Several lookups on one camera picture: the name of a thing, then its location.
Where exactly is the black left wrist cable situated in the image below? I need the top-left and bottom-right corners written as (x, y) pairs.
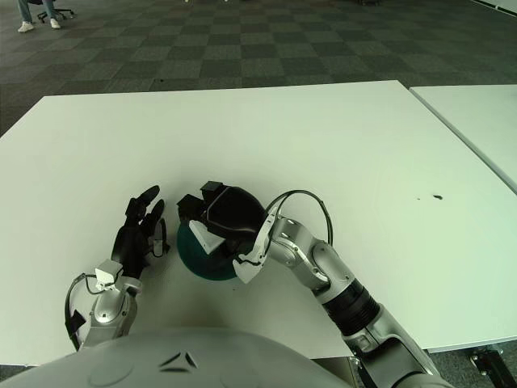
top-left (64, 273), bottom-right (98, 351)

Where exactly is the black table foot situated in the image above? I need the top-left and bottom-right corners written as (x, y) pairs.
top-left (470, 347), bottom-right (504, 377)

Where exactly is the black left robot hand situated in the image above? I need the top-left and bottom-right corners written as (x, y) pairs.
top-left (111, 184), bottom-right (169, 280)

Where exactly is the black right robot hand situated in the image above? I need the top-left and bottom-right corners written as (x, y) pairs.
top-left (176, 181), bottom-right (270, 254)

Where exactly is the white charger block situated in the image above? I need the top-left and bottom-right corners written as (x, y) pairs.
top-left (188, 220), bottom-right (222, 255)

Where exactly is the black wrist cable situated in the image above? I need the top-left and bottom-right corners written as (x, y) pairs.
top-left (266, 189), bottom-right (334, 246)
top-left (64, 273), bottom-right (98, 351)

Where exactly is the grey robot torso shell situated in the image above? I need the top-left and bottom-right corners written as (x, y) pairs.
top-left (0, 326), bottom-right (364, 388)

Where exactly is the black office chair base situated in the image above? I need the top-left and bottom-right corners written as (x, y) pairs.
top-left (36, 0), bottom-right (74, 21)

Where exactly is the teal round plate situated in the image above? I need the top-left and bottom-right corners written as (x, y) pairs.
top-left (176, 224), bottom-right (239, 282)

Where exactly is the seated person in jeans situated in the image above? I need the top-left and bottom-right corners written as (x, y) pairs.
top-left (17, 0), bottom-right (61, 33)

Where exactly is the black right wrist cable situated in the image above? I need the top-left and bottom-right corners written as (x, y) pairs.
top-left (266, 189), bottom-right (334, 246)

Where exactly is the white table with grey edge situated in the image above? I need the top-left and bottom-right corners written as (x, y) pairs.
top-left (408, 83), bottom-right (517, 195)

